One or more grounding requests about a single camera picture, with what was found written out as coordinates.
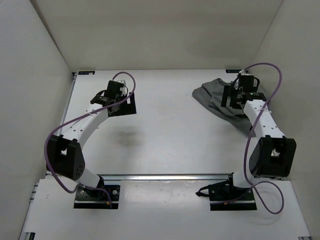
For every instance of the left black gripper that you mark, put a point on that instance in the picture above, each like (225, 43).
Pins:
(130, 108)

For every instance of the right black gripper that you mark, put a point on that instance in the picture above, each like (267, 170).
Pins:
(229, 91)

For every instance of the grey pleated skirt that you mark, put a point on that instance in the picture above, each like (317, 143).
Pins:
(210, 94)

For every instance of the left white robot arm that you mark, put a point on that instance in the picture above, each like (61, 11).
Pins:
(64, 152)

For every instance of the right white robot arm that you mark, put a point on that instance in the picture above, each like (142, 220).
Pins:
(273, 155)

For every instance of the right blue corner label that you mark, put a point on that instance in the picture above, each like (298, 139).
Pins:
(232, 71)

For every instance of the blue corner label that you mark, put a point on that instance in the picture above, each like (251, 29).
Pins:
(86, 73)
(232, 71)

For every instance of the left blue corner label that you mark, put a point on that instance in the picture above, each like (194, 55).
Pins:
(86, 73)

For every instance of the aluminium front rail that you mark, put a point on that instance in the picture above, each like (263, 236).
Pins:
(164, 177)

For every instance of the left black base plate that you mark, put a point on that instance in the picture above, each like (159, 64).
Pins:
(98, 200)

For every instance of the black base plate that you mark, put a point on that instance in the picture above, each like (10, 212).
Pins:
(224, 196)
(98, 200)

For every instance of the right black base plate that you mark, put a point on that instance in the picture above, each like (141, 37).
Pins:
(224, 196)

